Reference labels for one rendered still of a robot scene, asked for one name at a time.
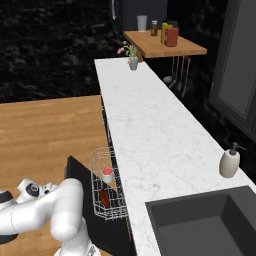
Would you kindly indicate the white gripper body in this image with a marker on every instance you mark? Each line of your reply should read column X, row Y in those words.
column 47, row 189

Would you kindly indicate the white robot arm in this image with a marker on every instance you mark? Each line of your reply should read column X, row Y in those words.
column 65, row 206

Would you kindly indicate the red-brown bowl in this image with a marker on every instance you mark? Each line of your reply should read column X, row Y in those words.
column 104, row 198

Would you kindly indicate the white cup with red top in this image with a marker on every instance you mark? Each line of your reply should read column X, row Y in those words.
column 107, row 176

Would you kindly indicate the black dishwasher door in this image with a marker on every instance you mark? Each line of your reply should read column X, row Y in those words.
column 100, row 230

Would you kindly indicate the dark grey cupboard door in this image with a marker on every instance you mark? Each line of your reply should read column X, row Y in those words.
column 238, row 66

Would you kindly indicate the grey vase with pink flowers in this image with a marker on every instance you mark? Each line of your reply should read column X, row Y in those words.
column 133, row 62

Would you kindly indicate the dark grey sink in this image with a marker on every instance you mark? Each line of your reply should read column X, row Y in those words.
column 206, row 226

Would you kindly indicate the hanging metal ladle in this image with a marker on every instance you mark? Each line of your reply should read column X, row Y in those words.
column 168, row 79

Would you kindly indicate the hanging metal spoon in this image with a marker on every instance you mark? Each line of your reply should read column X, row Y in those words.
column 180, row 86

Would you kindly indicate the hanging metal turner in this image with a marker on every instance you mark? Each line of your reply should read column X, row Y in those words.
column 185, row 83

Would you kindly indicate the beige soap dispenser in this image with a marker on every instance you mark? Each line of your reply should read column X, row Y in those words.
column 229, row 163

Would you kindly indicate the white tumbler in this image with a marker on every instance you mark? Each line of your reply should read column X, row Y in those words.
column 142, row 23

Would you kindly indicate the brown glass bottle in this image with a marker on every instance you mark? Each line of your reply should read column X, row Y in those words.
column 154, row 29

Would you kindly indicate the yellow bottle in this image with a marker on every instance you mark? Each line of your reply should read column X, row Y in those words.
column 163, row 33

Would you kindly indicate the red box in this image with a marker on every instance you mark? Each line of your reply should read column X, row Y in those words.
column 172, row 37

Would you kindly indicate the wooden wall shelf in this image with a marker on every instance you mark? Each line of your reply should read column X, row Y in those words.
column 156, row 46

